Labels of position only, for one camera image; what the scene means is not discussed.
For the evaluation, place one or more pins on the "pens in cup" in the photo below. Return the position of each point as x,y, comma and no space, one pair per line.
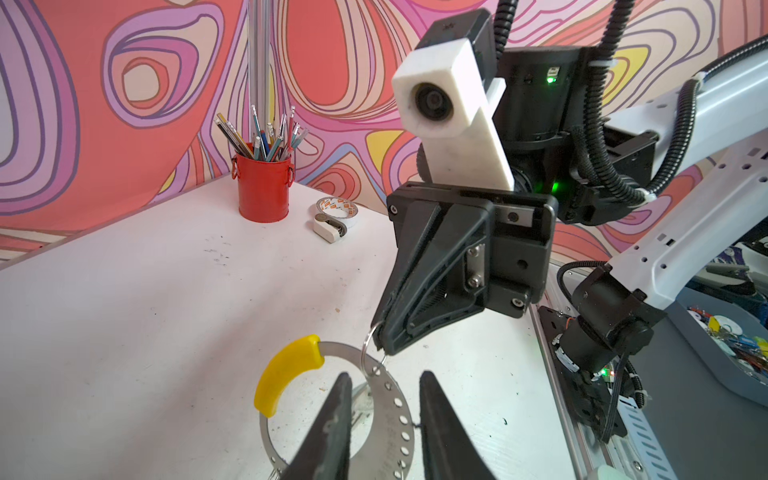
270,145

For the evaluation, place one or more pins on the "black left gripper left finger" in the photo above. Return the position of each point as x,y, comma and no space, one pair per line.
325,451

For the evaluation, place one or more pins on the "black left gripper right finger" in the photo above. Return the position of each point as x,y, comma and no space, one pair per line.
447,451

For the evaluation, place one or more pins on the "grey bin with items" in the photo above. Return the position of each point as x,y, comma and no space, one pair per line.
728,340

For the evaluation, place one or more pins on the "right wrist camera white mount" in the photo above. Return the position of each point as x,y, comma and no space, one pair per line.
447,91

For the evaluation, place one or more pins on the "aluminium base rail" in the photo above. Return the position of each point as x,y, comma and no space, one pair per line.
589,327

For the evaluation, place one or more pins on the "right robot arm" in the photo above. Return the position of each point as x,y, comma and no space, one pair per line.
514,142

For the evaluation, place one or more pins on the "metal keyring organizer yellow grip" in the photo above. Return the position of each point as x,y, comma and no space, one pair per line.
364,432

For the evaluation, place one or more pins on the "red pen cup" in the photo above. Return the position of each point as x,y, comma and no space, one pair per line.
263,188

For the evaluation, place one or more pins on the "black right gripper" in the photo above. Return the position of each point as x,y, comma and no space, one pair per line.
461,250

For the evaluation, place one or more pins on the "tape roll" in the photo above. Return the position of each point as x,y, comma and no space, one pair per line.
343,210

